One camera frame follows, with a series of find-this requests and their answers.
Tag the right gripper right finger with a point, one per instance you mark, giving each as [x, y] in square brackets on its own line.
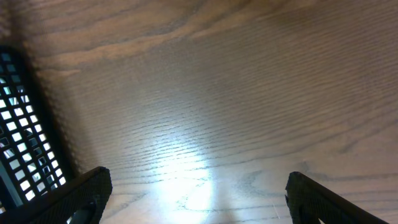
[310, 202]

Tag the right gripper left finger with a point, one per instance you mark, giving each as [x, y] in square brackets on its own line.
[83, 198]

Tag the black plastic basket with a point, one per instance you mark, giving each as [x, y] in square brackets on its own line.
[33, 162]

